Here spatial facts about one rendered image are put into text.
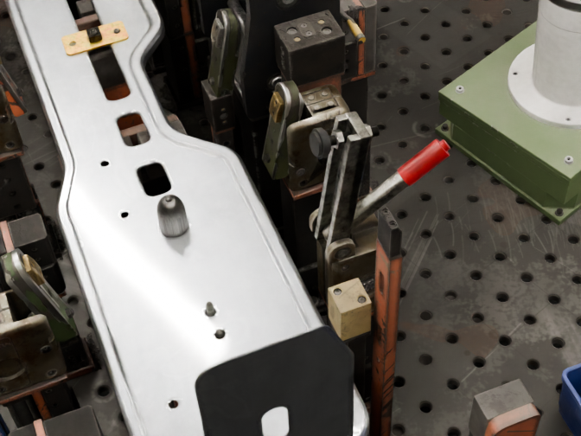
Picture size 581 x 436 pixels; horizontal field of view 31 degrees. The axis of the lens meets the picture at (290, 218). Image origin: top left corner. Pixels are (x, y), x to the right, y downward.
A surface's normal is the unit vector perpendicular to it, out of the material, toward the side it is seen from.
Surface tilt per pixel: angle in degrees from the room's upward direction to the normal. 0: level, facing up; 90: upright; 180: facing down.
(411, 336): 0
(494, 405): 0
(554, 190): 90
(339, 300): 0
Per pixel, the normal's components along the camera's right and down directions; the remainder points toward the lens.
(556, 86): -0.55, 0.68
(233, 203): -0.04, -0.62
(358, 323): 0.37, 0.72
